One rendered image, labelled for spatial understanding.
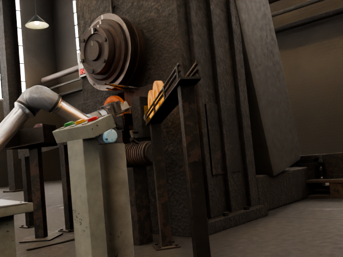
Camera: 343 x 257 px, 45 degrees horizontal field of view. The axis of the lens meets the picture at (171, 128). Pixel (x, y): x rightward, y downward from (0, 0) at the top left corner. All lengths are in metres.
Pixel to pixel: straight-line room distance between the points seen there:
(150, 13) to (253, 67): 0.83
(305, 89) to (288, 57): 0.75
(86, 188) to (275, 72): 2.03
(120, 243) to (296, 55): 7.33
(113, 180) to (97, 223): 0.19
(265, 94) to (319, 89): 5.41
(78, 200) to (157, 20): 1.34
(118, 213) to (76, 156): 0.29
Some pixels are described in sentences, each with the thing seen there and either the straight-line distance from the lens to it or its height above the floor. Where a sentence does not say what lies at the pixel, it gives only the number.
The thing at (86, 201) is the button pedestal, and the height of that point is 0.31.
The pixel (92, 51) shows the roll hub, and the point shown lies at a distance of 2.57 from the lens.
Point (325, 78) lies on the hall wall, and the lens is 8.37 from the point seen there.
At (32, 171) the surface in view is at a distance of 2.80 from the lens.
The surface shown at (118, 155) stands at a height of 0.47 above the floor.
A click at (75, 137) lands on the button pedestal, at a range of 1.55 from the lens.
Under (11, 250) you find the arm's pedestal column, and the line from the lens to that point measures 2.00.
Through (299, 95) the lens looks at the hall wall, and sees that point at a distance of 8.56.
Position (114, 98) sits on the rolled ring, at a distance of 2.56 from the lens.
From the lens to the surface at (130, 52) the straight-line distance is 2.45.
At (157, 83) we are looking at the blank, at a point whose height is 0.78.
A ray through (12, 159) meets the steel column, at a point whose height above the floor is 0.67.
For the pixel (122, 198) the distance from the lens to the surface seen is 1.66.
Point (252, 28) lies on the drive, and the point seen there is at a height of 1.27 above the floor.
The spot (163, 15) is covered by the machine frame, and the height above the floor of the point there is 1.26.
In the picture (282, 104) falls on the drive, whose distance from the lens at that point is 3.22.
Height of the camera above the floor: 0.45
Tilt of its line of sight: 4 degrees up
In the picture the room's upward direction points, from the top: 5 degrees counter-clockwise
